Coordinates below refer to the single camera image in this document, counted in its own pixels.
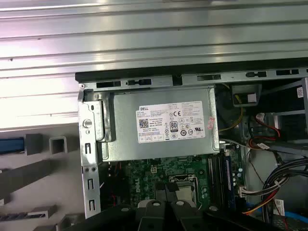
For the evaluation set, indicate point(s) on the green motherboard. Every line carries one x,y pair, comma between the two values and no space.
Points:
144,173

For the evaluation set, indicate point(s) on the silver CPU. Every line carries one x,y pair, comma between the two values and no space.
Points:
185,193

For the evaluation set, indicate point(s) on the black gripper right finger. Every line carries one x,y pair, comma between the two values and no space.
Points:
187,216

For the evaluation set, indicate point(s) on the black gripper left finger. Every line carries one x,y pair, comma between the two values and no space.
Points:
149,216

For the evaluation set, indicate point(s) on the grey parts rack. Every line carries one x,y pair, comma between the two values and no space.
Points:
36,168

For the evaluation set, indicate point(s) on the CPU socket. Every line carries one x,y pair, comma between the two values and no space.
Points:
183,178

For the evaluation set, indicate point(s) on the grey power supply unit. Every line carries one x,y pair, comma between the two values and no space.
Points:
125,108

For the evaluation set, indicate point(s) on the black open PC case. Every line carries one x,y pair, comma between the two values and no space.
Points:
84,154

